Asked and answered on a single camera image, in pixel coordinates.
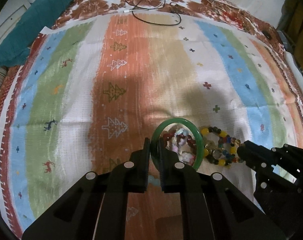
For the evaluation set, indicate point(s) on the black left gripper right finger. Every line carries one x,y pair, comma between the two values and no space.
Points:
175,176

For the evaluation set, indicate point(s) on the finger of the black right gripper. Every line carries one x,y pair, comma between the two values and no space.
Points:
292,153
255,156

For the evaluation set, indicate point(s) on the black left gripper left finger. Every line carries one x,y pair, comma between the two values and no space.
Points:
132,175

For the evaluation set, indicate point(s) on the green jade bangle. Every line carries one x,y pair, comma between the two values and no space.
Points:
194,130

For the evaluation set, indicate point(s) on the red brown floral bedsheet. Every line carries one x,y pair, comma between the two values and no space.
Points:
216,5

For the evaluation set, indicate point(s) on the striped colourful cloth mat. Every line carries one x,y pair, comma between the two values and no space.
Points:
141,84

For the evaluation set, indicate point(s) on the small black object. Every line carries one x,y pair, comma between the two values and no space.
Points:
267,35

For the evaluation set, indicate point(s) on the teal quilted blanket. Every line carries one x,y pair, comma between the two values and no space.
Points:
15,48

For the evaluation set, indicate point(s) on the white bed headboard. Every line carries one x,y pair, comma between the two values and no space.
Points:
9,23

